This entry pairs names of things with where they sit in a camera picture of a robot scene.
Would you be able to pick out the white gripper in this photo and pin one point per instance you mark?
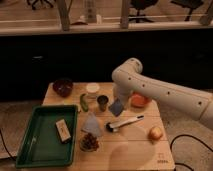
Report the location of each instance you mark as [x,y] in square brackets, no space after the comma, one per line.
[122,95]

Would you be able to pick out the blue sponge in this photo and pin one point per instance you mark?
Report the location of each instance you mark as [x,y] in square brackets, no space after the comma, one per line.
[116,108]

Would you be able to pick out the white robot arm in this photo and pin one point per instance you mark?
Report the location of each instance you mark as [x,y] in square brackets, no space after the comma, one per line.
[127,79]

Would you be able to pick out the small metal cup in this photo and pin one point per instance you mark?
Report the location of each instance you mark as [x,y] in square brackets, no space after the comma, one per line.
[102,102]

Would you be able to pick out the orange bowl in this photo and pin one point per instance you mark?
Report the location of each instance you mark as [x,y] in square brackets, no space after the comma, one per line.
[139,101]

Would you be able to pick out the white round lid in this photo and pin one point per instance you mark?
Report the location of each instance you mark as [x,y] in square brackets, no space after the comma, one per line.
[92,89]

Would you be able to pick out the black white brush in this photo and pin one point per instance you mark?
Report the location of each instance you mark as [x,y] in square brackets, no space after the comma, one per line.
[114,126]

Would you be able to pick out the green cucumber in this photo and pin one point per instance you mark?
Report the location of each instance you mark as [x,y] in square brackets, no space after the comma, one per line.
[83,103]

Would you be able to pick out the wooden table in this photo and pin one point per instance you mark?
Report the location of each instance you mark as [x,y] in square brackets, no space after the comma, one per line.
[129,149]

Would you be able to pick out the light blue folded cloth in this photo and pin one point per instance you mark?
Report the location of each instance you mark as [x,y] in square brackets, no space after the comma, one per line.
[91,125]

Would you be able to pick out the pine cone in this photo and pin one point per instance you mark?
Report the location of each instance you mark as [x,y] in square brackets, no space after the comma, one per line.
[89,143]

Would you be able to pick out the dark red bowl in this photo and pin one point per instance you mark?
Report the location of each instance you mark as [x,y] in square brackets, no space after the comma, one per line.
[63,87]

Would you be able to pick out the wooden block eraser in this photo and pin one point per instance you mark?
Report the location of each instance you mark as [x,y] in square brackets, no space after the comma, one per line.
[63,131]

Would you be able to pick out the green plastic tray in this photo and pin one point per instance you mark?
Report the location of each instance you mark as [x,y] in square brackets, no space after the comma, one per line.
[41,145]

